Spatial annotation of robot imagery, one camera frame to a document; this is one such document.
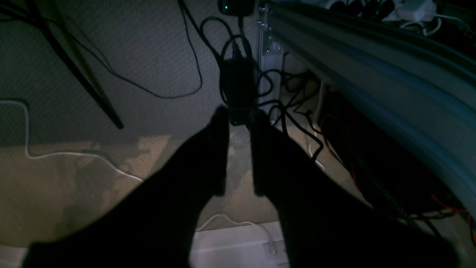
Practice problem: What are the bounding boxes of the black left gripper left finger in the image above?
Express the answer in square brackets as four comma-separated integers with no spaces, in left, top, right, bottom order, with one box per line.
[22,106,229,268]

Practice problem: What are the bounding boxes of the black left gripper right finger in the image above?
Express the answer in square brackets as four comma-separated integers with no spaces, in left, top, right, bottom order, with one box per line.
[248,109,460,268]

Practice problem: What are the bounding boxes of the white power strip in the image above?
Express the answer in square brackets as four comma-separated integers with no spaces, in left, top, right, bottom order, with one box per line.
[189,221,290,268]

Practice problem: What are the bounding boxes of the black power adapter brick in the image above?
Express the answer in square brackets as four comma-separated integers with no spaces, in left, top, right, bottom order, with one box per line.
[220,59,257,127]

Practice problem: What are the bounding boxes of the black tripod leg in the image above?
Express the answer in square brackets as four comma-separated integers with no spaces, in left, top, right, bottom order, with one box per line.
[26,0,124,130]

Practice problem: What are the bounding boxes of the white cable on floor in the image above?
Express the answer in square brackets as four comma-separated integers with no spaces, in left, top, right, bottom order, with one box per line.
[0,99,144,183]

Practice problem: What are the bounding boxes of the aluminium table frame rail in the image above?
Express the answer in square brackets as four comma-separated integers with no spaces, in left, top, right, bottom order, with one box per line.
[262,1,476,215]

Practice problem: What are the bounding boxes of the black cable on floor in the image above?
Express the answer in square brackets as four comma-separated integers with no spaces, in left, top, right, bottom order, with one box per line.
[67,0,203,99]

